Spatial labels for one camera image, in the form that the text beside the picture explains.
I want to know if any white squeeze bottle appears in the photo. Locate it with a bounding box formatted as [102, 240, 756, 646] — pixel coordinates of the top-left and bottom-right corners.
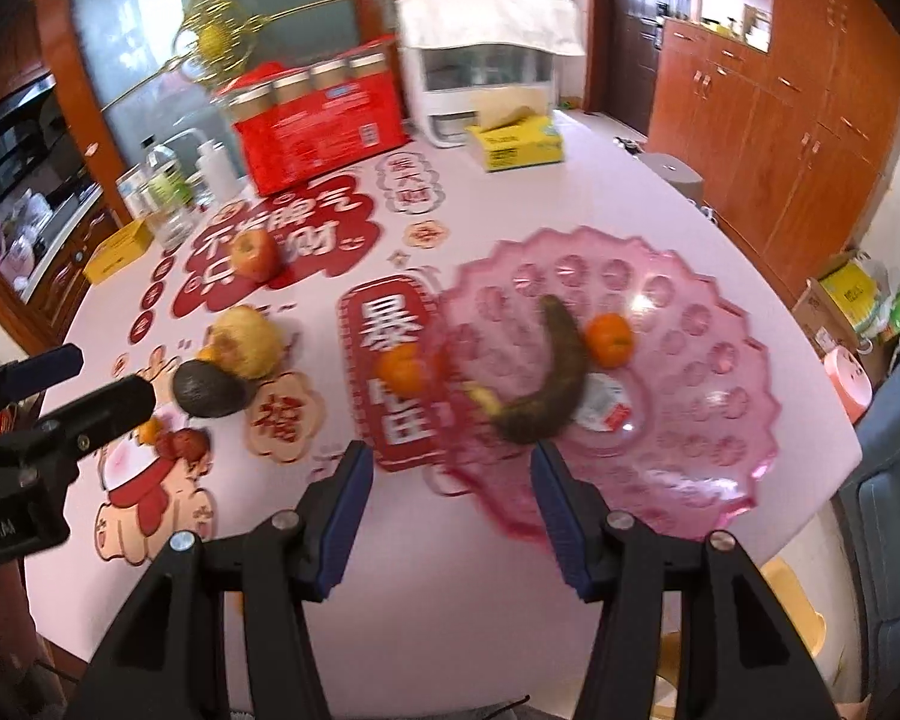
[196, 140, 242, 203]

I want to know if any yellow pear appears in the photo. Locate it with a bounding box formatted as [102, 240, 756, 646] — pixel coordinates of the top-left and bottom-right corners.
[205, 305, 284, 380]

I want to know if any pink plastic fruit bowl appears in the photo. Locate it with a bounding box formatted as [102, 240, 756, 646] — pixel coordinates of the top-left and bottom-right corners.
[419, 227, 781, 541]

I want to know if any dark green avocado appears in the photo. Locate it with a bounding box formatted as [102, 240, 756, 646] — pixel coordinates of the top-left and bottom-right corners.
[172, 359, 251, 419]

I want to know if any orange tangerine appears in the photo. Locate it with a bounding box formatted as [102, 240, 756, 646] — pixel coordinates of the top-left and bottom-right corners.
[375, 341, 427, 400]
[583, 312, 635, 369]

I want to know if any small orange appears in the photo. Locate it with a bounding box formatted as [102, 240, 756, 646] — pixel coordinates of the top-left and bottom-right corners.
[196, 346, 217, 362]

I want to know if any blue chair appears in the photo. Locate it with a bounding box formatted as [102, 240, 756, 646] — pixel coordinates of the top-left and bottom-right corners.
[832, 363, 900, 706]

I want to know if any pink plastic stool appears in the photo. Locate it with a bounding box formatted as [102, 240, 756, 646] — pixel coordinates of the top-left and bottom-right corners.
[823, 346, 873, 424]

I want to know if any yellow tissue box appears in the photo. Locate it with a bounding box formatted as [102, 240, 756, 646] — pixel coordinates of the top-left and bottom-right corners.
[466, 114, 564, 172]

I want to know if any red apple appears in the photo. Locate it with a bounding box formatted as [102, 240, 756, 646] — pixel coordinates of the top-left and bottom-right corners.
[229, 227, 283, 284]

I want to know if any white appliance with cloth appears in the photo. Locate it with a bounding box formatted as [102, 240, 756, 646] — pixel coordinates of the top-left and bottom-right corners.
[397, 0, 585, 148]

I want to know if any grey plastic stool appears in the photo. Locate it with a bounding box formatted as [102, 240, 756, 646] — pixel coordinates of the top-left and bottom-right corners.
[637, 151, 704, 203]

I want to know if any clear plastic bottle green label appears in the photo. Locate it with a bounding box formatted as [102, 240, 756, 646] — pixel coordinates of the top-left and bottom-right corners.
[141, 135, 194, 226]

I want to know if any overripe brown banana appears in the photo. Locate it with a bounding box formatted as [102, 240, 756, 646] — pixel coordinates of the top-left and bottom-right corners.
[463, 294, 590, 445]

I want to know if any small yellow box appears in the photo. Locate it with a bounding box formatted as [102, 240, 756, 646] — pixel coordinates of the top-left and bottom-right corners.
[84, 220, 154, 284]

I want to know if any glass sliding door gold ornament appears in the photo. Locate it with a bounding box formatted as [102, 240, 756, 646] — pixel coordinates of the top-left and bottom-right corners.
[32, 0, 455, 226]

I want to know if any cardboard box on floor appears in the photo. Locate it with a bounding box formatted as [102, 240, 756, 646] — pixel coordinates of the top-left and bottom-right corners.
[792, 249, 896, 387]

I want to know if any red drink multipack box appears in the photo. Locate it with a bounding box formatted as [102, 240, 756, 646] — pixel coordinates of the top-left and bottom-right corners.
[214, 36, 408, 195]

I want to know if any small red fruit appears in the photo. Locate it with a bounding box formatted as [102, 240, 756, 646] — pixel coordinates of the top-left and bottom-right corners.
[169, 427, 211, 465]

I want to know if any wooden cabinet wall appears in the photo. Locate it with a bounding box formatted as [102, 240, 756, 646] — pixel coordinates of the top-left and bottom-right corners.
[647, 0, 900, 304]

